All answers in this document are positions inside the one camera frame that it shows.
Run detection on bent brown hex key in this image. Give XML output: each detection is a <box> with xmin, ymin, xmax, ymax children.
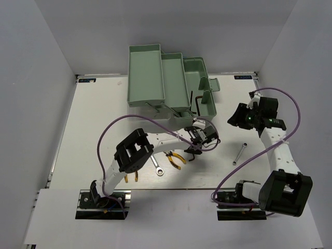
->
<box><xmin>195</xmin><ymin>95</ymin><xmax>203</xmax><ymax>117</ymax></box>

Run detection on green cantilever toolbox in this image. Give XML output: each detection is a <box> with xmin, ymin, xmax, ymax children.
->
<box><xmin>127</xmin><ymin>44</ymin><xmax>220</xmax><ymax>127</ymax></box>

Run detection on straight brown hex key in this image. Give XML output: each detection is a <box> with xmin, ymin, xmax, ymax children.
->
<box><xmin>189</xmin><ymin>91</ymin><xmax>196</xmax><ymax>115</ymax></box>

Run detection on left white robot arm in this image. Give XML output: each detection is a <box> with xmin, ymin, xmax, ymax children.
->
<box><xmin>90</xmin><ymin>126</ymin><xmax>219</xmax><ymax>207</ymax></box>

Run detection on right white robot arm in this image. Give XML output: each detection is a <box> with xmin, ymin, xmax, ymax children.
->
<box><xmin>228</xmin><ymin>94</ymin><xmax>313</xmax><ymax>217</ymax></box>

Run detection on small silver wrench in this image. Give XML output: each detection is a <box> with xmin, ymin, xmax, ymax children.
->
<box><xmin>232</xmin><ymin>143</ymin><xmax>247</xmax><ymax>165</ymax></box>

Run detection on right blue label sticker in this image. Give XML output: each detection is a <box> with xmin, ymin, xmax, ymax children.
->
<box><xmin>234</xmin><ymin>75</ymin><xmax>253</xmax><ymax>80</ymax></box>

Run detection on blue label sticker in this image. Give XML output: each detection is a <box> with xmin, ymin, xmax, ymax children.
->
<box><xmin>78</xmin><ymin>78</ymin><xmax>96</xmax><ymax>83</ymax></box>
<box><xmin>234</xmin><ymin>75</ymin><xmax>253</xmax><ymax>80</ymax></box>

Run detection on large silver ratchet wrench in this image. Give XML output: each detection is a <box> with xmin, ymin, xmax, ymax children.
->
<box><xmin>150</xmin><ymin>155</ymin><xmax>164</xmax><ymax>176</ymax></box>

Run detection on left blue label sticker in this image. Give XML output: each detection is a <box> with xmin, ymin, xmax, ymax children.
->
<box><xmin>78</xmin><ymin>78</ymin><xmax>96</xmax><ymax>83</ymax></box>

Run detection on right yellow-handled pliers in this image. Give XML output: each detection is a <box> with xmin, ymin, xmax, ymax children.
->
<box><xmin>163</xmin><ymin>150</ymin><xmax>187</xmax><ymax>171</ymax></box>

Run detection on yellow-handled pliers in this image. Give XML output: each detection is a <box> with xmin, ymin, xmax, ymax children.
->
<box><xmin>163</xmin><ymin>150</ymin><xmax>187</xmax><ymax>171</ymax></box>
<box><xmin>124</xmin><ymin>171</ymin><xmax>139</xmax><ymax>184</ymax></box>

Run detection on left yellow-handled pliers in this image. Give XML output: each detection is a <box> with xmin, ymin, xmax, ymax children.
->
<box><xmin>124</xmin><ymin>171</ymin><xmax>139</xmax><ymax>184</ymax></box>

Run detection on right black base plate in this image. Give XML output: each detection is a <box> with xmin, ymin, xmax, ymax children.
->
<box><xmin>216</xmin><ymin>190</ymin><xmax>267</xmax><ymax>221</ymax></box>

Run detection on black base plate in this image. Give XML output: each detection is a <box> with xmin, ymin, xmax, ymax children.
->
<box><xmin>75</xmin><ymin>190</ymin><xmax>131</xmax><ymax>220</ymax></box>
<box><xmin>216</xmin><ymin>190</ymin><xmax>267</xmax><ymax>221</ymax></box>

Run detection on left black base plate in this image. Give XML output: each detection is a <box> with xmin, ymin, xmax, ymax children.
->
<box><xmin>75</xmin><ymin>190</ymin><xmax>131</xmax><ymax>220</ymax></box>

